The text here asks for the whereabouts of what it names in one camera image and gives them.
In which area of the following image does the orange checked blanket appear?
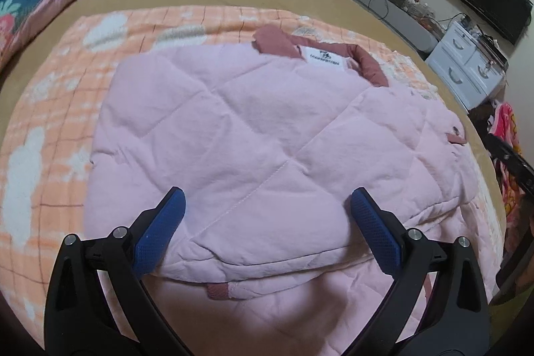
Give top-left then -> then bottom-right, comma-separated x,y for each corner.
0,5 -> 439,340

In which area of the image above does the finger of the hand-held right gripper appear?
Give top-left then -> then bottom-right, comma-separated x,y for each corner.
488,133 -> 534,194

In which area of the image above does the white drawer cabinet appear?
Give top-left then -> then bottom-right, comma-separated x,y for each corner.
426,20 -> 507,110

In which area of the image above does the black cable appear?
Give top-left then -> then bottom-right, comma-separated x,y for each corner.
366,0 -> 391,22

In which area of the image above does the pink printed cloth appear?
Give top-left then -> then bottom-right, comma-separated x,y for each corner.
488,101 -> 528,223

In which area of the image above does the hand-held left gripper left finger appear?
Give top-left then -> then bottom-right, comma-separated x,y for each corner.
44,186 -> 188,356

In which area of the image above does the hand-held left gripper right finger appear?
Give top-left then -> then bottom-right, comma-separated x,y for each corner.
346,188 -> 490,356

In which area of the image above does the dark clothing heap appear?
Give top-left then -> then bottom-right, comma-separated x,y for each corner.
469,103 -> 497,135

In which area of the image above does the pink quilted jacket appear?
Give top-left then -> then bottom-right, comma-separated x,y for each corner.
83,26 -> 503,356

